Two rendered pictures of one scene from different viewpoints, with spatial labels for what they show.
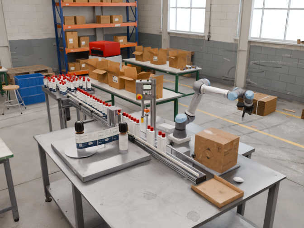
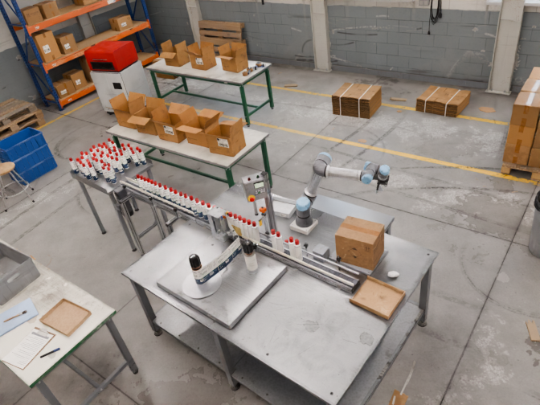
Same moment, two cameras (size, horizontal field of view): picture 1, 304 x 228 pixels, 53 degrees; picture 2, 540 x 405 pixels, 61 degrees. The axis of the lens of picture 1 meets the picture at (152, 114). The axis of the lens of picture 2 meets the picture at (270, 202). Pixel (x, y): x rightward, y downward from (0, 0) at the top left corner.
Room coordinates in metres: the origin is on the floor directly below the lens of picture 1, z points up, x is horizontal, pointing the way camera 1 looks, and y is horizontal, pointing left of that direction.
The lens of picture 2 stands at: (-0.02, 0.51, 3.41)
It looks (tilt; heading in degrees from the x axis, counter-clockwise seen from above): 36 degrees down; 350
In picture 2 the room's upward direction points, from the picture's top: 10 degrees counter-clockwise
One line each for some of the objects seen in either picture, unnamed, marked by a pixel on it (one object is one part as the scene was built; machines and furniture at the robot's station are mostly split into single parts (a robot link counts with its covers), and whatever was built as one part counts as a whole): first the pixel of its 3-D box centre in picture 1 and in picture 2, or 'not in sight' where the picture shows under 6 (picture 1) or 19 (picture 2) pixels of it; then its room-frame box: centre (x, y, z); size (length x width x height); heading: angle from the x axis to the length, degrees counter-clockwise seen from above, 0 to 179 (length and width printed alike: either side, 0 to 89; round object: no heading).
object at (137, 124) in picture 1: (137, 128); (255, 231); (2.90, 0.15, 0.98); 0.05 x 0.05 x 0.20
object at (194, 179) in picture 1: (144, 144); (267, 247); (2.80, 0.08, 0.85); 1.65 x 0.11 x 0.05; 36
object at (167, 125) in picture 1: (167, 125); (280, 206); (3.29, -0.18, 0.86); 0.27 x 0.20 x 0.05; 45
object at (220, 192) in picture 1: (216, 189); (377, 296); (1.99, -0.50, 0.85); 0.30 x 0.26 x 0.04; 36
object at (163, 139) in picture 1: (163, 143); (298, 250); (2.54, -0.11, 0.98); 0.05 x 0.05 x 0.20
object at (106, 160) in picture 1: (98, 150); (221, 276); (2.64, 0.52, 0.86); 0.80 x 0.67 x 0.05; 36
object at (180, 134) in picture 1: (179, 131); (304, 217); (2.97, -0.30, 0.92); 0.15 x 0.15 x 0.10
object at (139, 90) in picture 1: (144, 90); (255, 187); (2.94, 0.08, 1.38); 0.17 x 0.10 x 0.19; 91
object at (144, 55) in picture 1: (143, 53); (175, 52); (8.17, 0.24, 0.97); 0.51 x 0.36 x 0.37; 131
